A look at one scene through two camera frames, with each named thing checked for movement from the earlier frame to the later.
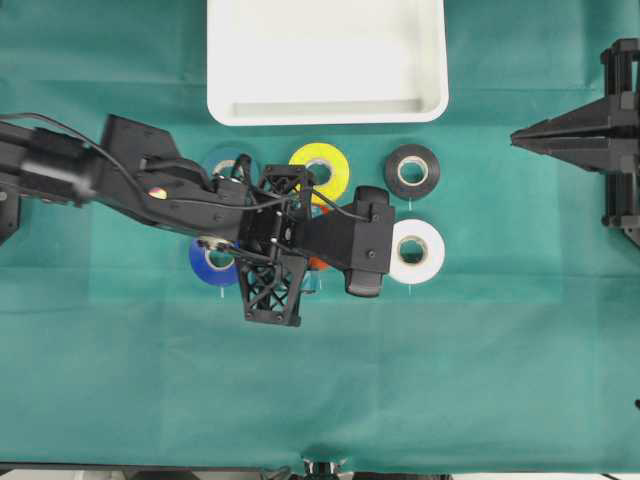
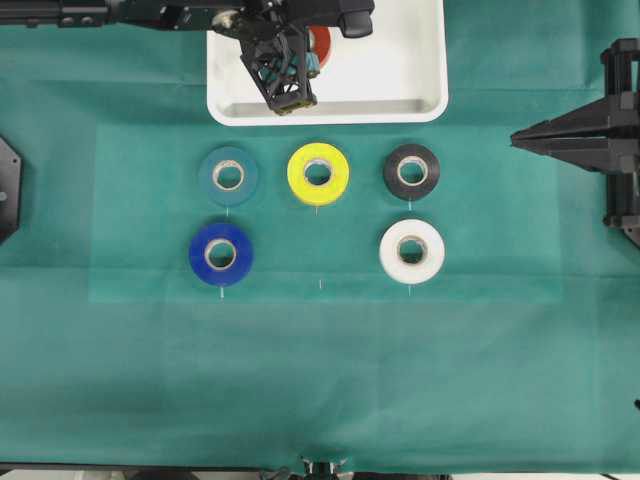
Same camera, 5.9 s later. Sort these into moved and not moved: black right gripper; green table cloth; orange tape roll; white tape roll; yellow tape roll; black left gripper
Moved: black right gripper; orange tape roll
Not moved: green table cloth; white tape roll; yellow tape roll; black left gripper
